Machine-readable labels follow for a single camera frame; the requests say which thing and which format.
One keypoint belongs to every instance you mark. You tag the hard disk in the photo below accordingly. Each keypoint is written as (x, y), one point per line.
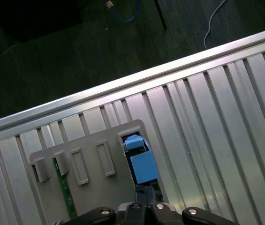
(144, 167)

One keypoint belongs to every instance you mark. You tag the thin black pole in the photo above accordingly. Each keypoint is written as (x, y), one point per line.
(160, 14)

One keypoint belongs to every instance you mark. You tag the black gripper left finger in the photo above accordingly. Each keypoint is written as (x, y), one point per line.
(132, 215)

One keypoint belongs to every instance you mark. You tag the green RAM stick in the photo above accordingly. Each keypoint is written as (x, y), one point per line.
(64, 185)

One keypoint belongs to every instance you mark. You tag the grey parts rack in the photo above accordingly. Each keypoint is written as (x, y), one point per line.
(94, 194)

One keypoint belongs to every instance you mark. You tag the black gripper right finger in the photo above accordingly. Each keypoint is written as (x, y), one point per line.
(162, 215)

